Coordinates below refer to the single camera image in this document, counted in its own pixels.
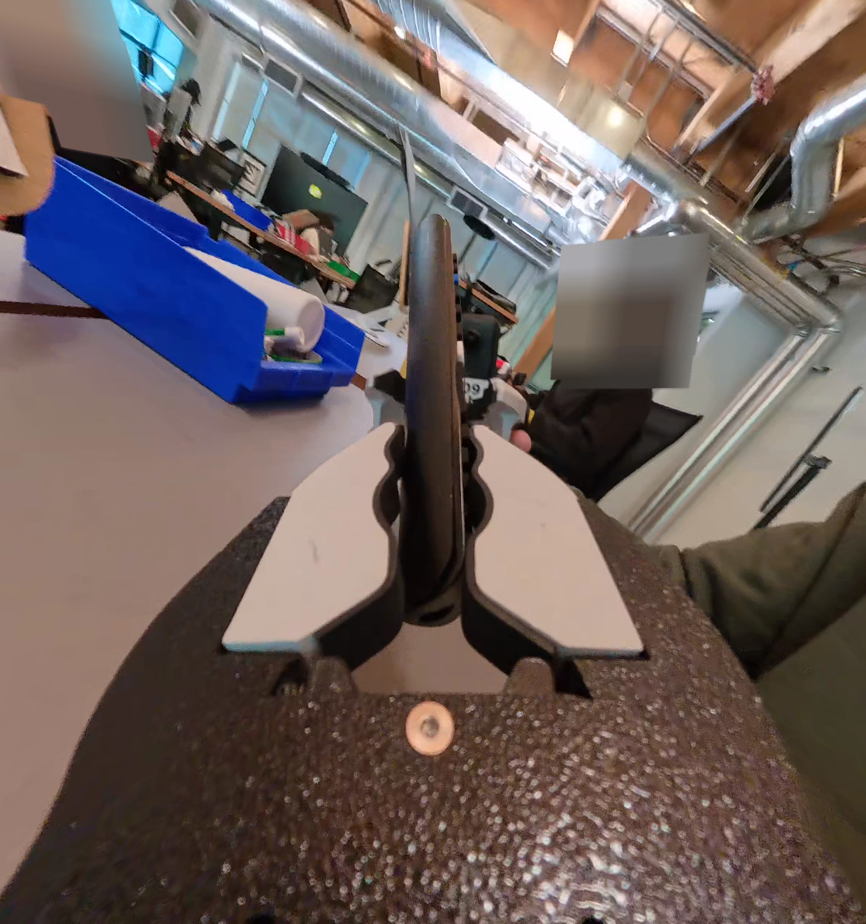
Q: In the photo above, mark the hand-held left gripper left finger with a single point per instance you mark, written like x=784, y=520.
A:
x=317, y=563

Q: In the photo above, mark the long wooden table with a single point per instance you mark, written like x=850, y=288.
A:
x=259, y=231

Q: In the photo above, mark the large blue plastic bin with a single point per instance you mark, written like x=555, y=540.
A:
x=151, y=289

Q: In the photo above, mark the tilted grey board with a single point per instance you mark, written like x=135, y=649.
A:
x=409, y=188

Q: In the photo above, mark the white tube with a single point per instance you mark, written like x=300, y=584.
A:
x=285, y=334

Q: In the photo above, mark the person's right hand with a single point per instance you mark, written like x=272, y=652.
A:
x=521, y=439

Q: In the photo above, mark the white paper roll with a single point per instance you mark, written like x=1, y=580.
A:
x=281, y=303

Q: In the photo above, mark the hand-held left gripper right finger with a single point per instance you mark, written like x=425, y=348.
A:
x=548, y=570

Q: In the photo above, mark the black monitor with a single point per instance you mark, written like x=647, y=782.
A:
x=310, y=195

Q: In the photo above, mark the black remote control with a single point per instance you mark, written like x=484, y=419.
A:
x=433, y=404

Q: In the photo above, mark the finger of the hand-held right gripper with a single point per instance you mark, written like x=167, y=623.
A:
x=386, y=397
x=508, y=408

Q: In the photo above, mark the brown cardboard clipboard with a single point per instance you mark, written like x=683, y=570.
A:
x=10, y=159

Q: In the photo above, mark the person's right forearm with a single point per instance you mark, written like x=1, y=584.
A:
x=765, y=577

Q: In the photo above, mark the person's torso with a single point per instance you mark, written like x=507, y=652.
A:
x=837, y=758

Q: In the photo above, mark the green tape roll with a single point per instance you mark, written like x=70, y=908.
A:
x=295, y=356

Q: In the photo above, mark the silver ventilation duct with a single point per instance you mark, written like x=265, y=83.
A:
x=476, y=130
x=823, y=144

